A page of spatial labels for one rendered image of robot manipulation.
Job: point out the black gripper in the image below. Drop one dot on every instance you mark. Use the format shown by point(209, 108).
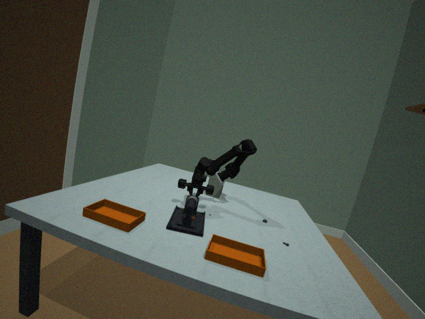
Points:
point(182, 183)

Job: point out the orange shallow tray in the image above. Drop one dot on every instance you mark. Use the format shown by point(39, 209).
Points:
point(114, 215)
point(234, 254)

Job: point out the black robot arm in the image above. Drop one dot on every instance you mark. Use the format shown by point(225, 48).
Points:
point(232, 169)

